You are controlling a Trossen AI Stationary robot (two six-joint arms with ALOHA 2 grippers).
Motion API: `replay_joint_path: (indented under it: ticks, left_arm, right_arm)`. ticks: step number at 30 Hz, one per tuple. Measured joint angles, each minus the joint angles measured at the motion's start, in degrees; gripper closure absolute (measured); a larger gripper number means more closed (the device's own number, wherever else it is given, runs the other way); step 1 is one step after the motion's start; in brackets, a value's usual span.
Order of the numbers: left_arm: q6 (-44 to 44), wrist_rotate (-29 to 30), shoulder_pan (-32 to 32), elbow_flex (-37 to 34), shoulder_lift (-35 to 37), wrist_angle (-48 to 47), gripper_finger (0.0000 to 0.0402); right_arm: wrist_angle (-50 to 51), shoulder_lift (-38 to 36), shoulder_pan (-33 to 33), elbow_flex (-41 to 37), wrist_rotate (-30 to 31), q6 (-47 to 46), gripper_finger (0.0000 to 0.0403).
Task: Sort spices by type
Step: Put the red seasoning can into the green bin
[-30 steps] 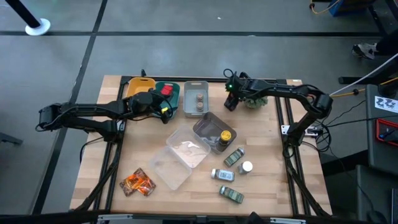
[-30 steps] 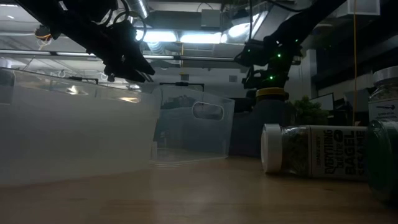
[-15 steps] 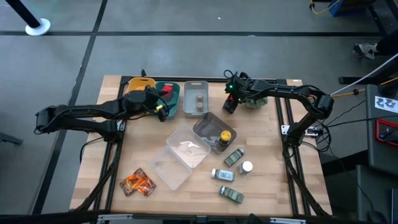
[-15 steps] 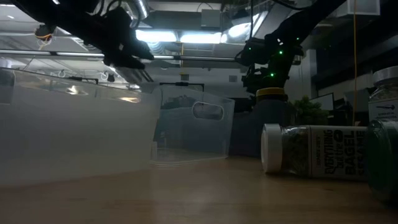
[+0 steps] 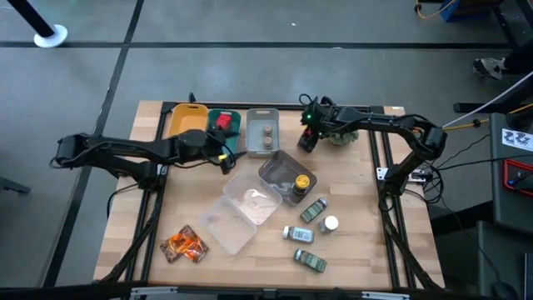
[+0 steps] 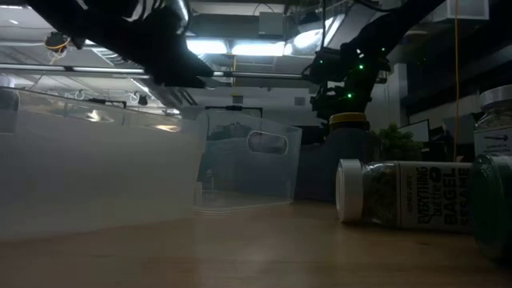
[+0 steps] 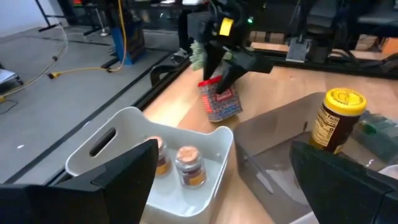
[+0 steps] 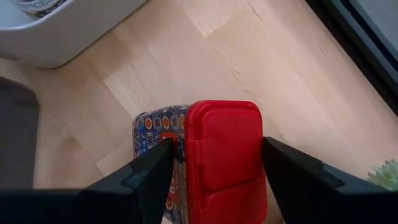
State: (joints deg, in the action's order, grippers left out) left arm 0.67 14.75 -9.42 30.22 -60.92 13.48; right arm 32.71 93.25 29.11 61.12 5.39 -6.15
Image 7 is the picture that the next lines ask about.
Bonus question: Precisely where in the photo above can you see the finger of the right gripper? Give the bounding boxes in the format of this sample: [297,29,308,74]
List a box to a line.
[215,49,275,94]
[203,40,230,81]

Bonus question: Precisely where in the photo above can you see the yellow hanging cable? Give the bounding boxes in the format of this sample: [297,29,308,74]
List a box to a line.
[47,0,129,79]

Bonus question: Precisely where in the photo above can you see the wooden background table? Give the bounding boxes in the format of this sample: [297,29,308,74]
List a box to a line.
[250,30,398,63]

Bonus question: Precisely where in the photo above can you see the yellow extension cable black plug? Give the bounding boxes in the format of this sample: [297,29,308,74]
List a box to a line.
[0,24,69,102]

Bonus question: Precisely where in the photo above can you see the person's shoe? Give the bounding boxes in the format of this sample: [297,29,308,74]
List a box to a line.
[170,48,190,66]

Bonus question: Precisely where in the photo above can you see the dark jar yellow lid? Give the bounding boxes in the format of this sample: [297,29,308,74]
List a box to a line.
[308,87,368,156]

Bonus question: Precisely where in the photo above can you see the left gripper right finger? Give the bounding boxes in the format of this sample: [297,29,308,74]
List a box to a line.
[289,140,388,224]

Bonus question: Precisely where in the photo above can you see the red cube block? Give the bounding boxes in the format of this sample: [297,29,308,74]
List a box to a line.
[198,75,244,123]

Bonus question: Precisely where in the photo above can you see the green herb jar grey lid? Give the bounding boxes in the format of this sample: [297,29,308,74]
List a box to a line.
[353,110,398,166]

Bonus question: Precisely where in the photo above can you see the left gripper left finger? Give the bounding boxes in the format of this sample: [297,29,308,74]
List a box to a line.
[57,139,159,224]

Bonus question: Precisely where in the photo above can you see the small cork lid jar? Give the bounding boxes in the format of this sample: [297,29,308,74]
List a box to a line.
[146,135,174,179]
[175,145,208,190]

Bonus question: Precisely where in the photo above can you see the green artificial succulent plant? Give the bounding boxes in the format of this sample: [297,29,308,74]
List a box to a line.
[188,39,233,72]

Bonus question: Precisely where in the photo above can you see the blue box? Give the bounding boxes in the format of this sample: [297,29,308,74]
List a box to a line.
[109,20,146,65]

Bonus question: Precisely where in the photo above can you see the light grey plastic bin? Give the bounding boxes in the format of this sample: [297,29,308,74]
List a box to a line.
[64,106,234,224]

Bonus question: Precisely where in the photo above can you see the smoky transparent plastic bin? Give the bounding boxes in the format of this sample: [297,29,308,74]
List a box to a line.
[233,91,398,224]

